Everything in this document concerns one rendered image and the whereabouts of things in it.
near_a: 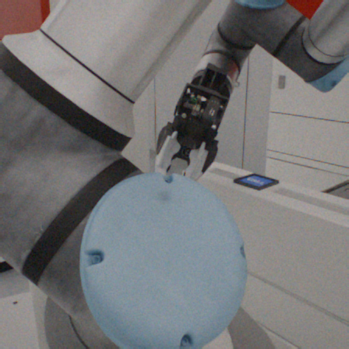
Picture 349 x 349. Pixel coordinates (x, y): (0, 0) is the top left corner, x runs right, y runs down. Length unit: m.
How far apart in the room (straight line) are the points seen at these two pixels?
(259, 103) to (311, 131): 2.00
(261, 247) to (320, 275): 0.10
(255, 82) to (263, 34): 2.62
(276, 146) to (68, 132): 1.16
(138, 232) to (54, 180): 0.06
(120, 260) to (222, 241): 0.07
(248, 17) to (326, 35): 0.14
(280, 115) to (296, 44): 0.71
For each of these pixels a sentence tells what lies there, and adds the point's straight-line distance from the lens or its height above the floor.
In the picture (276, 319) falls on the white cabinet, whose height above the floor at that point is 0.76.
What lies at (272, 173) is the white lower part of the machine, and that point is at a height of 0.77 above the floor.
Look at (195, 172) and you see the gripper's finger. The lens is 0.58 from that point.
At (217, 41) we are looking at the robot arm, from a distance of 0.73.
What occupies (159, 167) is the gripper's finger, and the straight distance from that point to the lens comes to 0.59.
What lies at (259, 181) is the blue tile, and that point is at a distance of 0.70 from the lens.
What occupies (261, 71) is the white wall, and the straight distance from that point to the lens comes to 3.27.
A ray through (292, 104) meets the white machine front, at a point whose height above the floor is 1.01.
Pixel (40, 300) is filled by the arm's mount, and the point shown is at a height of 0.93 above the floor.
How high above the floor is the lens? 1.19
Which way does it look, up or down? 18 degrees down
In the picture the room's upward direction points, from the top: straight up
